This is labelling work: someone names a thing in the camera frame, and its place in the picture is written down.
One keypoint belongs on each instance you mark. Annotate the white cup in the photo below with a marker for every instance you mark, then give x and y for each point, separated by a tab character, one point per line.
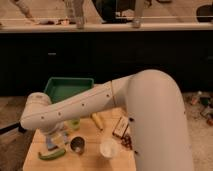
108	148

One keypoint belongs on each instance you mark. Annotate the green plastic tray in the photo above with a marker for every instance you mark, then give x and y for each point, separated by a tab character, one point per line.
61	88

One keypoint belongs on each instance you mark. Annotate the wooden table board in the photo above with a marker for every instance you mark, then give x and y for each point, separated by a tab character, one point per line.
91	159

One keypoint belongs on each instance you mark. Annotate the green plastic cup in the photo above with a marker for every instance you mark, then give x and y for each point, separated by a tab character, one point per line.
74	124

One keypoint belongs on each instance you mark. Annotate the green pepper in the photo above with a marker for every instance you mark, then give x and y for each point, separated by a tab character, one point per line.
52	156

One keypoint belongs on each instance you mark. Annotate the bunch of dark grapes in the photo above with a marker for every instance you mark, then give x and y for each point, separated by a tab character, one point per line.
126	141

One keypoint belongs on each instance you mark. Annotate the brown and white box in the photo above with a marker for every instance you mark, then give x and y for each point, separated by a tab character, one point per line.
121	127

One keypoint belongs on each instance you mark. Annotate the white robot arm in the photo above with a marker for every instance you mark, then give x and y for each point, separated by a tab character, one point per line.
156	114

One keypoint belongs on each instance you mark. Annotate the small metal cup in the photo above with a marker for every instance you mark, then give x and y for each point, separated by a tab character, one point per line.
77	144

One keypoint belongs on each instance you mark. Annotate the black chair base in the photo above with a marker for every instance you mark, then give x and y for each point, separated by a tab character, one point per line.
12	127

